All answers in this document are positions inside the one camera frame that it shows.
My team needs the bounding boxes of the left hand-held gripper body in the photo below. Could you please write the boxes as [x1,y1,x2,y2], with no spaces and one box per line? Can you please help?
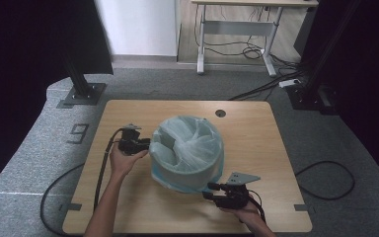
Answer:
[117,123,143,156]

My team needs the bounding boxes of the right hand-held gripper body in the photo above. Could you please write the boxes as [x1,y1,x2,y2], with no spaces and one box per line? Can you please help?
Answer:
[215,171,262,210]

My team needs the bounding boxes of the white bag with blue band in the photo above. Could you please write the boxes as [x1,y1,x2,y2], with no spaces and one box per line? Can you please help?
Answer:
[148,115,225,195]

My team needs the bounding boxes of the person's left hand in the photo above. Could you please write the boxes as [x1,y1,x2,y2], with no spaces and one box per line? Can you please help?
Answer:
[109,142,149,180]

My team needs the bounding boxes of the person's right hand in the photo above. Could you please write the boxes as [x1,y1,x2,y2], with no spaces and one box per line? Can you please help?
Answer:
[221,197,265,229]

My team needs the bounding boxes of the grey tape marker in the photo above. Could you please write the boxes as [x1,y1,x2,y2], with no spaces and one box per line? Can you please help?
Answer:
[58,202,83,212]
[293,203,314,212]

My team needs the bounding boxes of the black metal stand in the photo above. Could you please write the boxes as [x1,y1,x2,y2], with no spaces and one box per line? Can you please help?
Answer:
[285,0,363,115]
[56,48,108,110]

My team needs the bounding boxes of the white power strip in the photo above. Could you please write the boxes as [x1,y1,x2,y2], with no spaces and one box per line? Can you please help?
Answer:
[278,78,302,89]

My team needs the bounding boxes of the white desk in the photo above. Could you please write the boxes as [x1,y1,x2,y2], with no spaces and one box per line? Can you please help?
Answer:
[190,0,320,77]

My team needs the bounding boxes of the right hand-held gripper cable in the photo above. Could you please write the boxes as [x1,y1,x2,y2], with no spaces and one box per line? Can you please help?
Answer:
[248,190,266,222]

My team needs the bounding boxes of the hand-held gripper cable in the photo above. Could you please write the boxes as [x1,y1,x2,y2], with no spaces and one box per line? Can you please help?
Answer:
[39,127,126,237]
[248,190,266,222]

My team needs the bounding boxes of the left hand-held gripper cable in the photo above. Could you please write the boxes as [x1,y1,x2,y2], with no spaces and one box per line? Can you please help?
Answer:
[39,127,126,237]

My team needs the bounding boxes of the black looped floor cable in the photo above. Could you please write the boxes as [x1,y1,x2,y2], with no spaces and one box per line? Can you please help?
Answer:
[295,160,356,201]

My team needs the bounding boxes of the black cables under desk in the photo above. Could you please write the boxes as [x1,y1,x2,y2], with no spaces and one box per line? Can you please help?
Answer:
[193,4,310,102]

